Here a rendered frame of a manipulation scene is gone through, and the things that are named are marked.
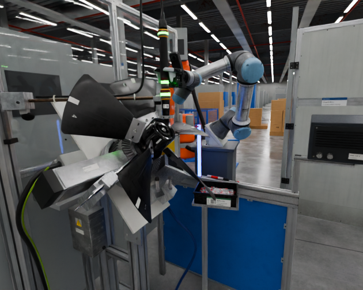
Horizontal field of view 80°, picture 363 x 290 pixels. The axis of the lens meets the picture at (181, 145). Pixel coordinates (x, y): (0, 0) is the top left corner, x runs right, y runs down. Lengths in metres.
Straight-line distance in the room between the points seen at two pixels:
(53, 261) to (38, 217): 0.31
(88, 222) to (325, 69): 2.39
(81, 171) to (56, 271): 1.03
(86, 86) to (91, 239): 0.69
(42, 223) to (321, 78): 2.59
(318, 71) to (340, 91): 0.28
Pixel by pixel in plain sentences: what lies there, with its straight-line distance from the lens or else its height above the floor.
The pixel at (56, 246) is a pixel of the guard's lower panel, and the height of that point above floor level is 0.48.
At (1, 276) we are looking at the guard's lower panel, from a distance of 1.55.
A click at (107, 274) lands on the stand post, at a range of 1.42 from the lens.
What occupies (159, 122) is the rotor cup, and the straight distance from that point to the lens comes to 0.91.
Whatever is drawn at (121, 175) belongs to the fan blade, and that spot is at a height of 1.14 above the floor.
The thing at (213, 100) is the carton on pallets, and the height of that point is 1.27.
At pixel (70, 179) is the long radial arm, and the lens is 0.76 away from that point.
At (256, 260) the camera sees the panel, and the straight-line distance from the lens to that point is 1.52.
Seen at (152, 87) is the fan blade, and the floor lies 1.40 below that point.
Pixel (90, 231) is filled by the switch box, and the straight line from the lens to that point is 1.14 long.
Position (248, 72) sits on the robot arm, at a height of 1.47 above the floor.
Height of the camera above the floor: 1.34
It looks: 12 degrees down
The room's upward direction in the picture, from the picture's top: 1 degrees counter-clockwise
